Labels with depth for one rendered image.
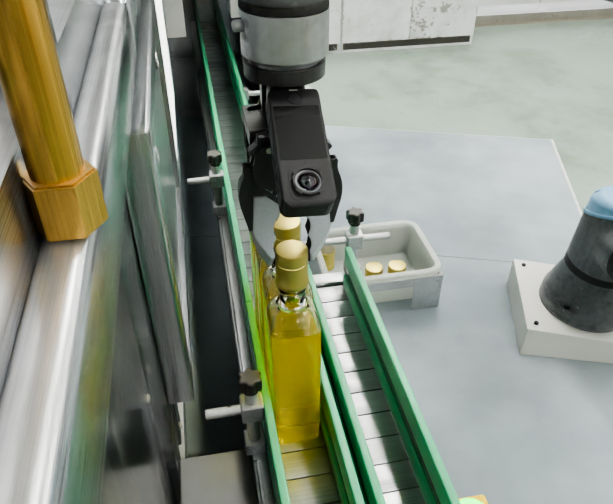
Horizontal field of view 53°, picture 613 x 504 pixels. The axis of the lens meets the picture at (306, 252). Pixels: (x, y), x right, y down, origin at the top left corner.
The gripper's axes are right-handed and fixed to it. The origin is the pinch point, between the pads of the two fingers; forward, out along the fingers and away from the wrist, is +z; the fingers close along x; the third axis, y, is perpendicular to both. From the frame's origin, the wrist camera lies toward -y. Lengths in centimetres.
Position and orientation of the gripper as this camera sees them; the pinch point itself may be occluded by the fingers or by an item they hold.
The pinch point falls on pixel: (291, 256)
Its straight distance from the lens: 63.2
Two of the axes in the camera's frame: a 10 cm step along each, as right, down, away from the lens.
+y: -2.0, -5.9, 7.9
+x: -9.8, 1.2, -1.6
